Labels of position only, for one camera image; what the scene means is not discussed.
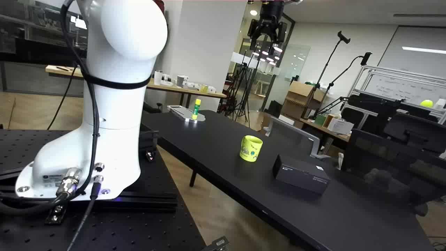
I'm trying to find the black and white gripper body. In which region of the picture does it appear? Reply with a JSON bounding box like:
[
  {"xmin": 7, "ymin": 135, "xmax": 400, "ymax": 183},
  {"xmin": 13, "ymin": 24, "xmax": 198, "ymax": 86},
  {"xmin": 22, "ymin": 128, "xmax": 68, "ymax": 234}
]
[{"xmin": 248, "ymin": 0, "xmax": 289, "ymax": 44}]

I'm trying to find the green and yellow toy bottle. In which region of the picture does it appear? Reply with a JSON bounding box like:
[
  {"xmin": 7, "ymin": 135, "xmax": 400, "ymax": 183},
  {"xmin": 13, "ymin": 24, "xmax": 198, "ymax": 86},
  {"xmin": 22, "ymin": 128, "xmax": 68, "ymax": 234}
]
[{"xmin": 191, "ymin": 97, "xmax": 204, "ymax": 123}]

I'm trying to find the yellow cup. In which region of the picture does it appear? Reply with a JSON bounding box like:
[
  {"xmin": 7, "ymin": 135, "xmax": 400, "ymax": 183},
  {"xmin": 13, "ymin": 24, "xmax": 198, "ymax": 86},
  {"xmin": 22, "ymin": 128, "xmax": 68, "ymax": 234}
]
[{"xmin": 238, "ymin": 134, "xmax": 265, "ymax": 163}]

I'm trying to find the tall black phone stand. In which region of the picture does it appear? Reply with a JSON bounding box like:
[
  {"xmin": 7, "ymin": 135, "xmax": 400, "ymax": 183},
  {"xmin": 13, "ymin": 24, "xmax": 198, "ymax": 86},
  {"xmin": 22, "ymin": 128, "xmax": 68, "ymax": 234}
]
[{"xmin": 308, "ymin": 29, "xmax": 353, "ymax": 120}]

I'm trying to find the brown cardboard box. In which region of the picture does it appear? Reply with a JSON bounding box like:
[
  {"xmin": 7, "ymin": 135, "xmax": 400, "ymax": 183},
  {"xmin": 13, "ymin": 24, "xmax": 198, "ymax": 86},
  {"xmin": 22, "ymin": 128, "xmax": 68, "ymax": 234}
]
[{"xmin": 280, "ymin": 81, "xmax": 326, "ymax": 121}]

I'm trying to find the wooden desk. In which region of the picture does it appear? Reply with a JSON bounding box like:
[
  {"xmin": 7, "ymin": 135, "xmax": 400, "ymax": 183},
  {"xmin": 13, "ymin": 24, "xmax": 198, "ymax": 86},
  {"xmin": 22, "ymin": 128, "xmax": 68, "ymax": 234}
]
[{"xmin": 45, "ymin": 64, "xmax": 229, "ymax": 109}]

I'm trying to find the grey laptop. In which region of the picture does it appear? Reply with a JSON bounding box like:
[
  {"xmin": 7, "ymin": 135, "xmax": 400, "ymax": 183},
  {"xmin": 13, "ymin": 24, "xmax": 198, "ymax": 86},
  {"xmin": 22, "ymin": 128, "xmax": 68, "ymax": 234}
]
[{"xmin": 268, "ymin": 114, "xmax": 323, "ymax": 157}]

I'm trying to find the white box on desk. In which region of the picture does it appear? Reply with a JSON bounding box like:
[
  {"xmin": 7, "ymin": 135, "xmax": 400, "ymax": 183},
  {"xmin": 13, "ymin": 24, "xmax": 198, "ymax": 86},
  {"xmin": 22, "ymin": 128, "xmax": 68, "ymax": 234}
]
[{"xmin": 153, "ymin": 71, "xmax": 176, "ymax": 88}]

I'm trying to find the black rectangular box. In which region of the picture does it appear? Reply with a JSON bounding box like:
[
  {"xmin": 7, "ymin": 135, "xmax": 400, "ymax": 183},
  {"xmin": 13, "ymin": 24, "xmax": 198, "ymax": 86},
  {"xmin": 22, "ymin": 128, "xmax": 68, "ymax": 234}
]
[{"xmin": 272, "ymin": 153, "xmax": 332, "ymax": 195}]

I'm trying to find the long ceiling light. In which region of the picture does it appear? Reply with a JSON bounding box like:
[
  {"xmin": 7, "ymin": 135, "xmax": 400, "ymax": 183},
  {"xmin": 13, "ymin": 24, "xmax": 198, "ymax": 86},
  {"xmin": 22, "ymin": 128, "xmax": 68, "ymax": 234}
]
[{"xmin": 401, "ymin": 44, "xmax": 446, "ymax": 56}]

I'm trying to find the black perforated optical breadboard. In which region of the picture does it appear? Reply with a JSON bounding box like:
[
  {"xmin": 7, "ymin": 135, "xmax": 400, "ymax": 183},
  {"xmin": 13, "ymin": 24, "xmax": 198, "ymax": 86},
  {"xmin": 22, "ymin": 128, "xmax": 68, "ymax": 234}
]
[{"xmin": 0, "ymin": 128, "xmax": 206, "ymax": 251}]

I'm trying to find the black camera tripod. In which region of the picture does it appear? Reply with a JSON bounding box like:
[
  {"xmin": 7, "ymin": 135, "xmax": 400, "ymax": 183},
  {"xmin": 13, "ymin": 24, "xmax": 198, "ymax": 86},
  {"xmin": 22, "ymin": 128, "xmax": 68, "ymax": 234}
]
[{"xmin": 224, "ymin": 61, "xmax": 255, "ymax": 123}]

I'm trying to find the short black camera stand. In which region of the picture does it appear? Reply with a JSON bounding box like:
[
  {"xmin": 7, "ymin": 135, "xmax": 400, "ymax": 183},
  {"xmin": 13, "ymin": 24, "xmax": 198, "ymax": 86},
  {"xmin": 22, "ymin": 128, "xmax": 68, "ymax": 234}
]
[{"xmin": 319, "ymin": 50, "xmax": 374, "ymax": 116}]

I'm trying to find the white whiteboard on frame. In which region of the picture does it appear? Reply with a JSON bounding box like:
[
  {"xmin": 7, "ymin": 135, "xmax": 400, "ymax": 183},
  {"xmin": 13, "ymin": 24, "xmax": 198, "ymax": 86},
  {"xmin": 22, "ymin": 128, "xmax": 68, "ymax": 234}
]
[{"xmin": 348, "ymin": 64, "xmax": 446, "ymax": 113}]

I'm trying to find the black strap around robot arm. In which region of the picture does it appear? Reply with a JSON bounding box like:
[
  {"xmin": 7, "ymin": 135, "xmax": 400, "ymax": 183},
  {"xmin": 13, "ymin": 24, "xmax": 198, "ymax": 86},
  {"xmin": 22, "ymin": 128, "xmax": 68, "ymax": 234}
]
[{"xmin": 82, "ymin": 72, "xmax": 153, "ymax": 90}]

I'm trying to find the black cable along robot arm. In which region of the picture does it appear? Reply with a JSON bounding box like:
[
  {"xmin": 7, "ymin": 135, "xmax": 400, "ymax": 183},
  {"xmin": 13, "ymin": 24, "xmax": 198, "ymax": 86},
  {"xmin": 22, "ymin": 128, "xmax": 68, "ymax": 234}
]
[{"xmin": 59, "ymin": 0, "xmax": 102, "ymax": 202}]

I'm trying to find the thin black base cable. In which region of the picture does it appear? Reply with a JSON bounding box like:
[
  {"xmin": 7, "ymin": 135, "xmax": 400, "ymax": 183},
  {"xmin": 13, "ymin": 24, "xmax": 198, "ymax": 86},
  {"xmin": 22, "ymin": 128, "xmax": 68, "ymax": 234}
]
[{"xmin": 66, "ymin": 174, "xmax": 105, "ymax": 251}]

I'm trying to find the grey base connector cable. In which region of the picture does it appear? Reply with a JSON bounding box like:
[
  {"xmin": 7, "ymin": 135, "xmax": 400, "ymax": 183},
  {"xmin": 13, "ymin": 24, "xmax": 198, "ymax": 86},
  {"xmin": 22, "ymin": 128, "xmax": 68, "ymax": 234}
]
[{"xmin": 0, "ymin": 169, "xmax": 81, "ymax": 216}]

